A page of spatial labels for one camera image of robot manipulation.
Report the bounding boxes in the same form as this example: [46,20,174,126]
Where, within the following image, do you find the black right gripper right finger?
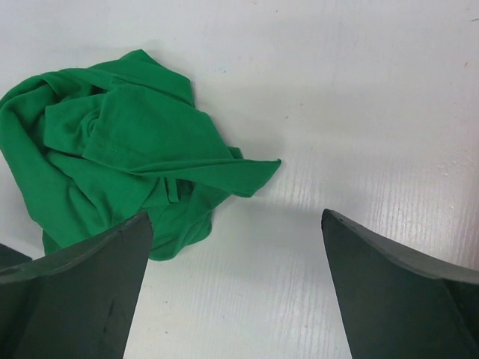
[321,209,478,358]

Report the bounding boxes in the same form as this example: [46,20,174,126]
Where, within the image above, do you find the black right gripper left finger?
[1,212,153,358]

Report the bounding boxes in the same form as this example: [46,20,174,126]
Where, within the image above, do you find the green t-shirt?
[1,50,281,261]

